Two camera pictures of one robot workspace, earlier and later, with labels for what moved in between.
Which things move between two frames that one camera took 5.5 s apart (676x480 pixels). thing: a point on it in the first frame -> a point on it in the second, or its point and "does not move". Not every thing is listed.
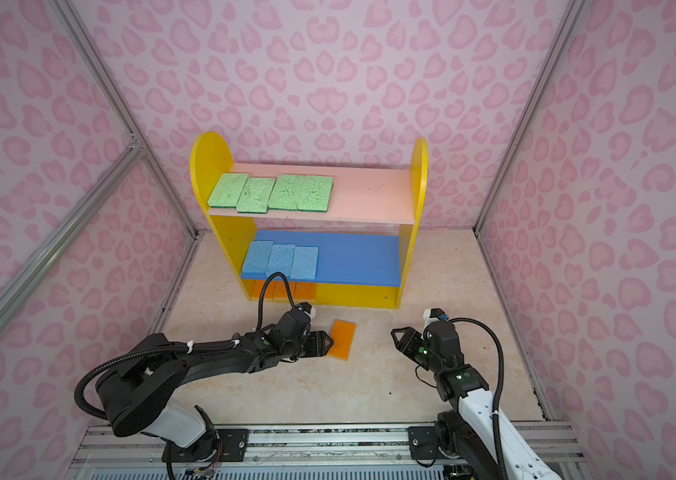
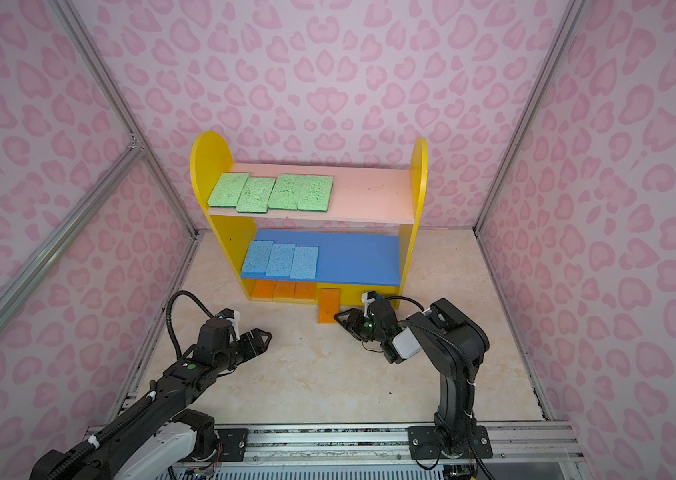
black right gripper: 405,339 -> 354,322
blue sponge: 257,257 does not move
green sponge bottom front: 255,195 does not move
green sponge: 228,190 does not move
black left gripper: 320,343 -> 261,345
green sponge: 316,193 does not move
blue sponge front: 305,262 does not move
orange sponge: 256,288 does not move
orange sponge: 342,334 -> 328,305
